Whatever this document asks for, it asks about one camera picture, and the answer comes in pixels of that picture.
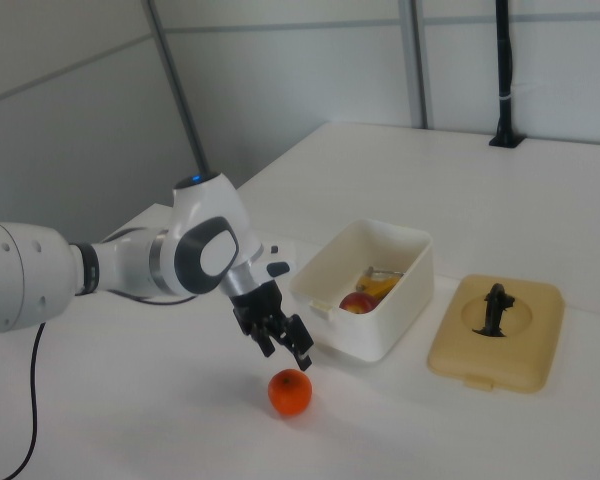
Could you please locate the red apple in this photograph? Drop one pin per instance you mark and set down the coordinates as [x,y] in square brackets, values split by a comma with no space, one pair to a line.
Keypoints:
[357,302]

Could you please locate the dark partition post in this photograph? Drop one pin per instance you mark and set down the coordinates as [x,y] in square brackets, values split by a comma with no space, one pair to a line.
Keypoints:
[180,90]

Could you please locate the black pole with base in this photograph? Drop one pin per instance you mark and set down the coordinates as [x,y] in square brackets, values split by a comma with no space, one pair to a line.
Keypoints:
[504,75]

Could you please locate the orange fruit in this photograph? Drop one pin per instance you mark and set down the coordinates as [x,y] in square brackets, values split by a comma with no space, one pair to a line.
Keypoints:
[290,392]

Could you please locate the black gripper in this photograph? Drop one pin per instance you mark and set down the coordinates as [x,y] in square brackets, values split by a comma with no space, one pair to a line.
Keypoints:
[257,307]

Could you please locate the grey partition post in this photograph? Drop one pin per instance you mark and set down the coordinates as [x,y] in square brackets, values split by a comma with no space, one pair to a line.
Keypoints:
[420,65]

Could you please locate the white plastic container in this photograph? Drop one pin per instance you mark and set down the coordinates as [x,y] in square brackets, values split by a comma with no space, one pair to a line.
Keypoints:
[395,320]

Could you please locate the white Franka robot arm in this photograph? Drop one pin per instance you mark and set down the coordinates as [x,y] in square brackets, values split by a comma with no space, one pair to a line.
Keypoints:
[25,275]

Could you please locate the yellow toy clamp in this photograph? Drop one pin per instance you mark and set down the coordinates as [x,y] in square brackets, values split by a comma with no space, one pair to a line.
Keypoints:
[375,286]

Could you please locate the tan plastic lid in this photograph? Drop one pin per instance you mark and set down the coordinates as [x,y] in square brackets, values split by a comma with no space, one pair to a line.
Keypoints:
[530,350]

